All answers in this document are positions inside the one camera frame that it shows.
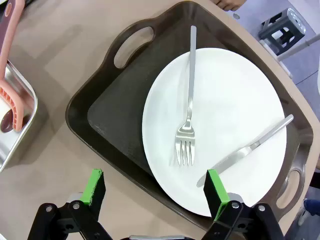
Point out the rectangular metal pan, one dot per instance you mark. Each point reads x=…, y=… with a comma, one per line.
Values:
x=15, y=145

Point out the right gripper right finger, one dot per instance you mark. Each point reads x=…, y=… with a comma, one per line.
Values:
x=237, y=220

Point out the silver fork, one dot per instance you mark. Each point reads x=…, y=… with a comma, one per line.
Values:
x=192, y=75

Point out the person's right hand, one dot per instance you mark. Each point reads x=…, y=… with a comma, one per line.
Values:
x=226, y=3

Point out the blue shoe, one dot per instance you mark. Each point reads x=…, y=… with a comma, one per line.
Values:
x=312, y=208

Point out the pink silicone spatula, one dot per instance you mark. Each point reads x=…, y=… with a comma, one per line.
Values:
x=11, y=32

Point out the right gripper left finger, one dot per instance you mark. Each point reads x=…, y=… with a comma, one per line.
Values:
x=75, y=220

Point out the silver table knife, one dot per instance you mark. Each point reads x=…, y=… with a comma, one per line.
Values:
x=237, y=152

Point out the large white dinner plate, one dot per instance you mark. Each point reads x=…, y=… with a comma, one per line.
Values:
x=225, y=100

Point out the dark brown serving tray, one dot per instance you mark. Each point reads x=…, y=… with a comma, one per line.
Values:
x=120, y=105

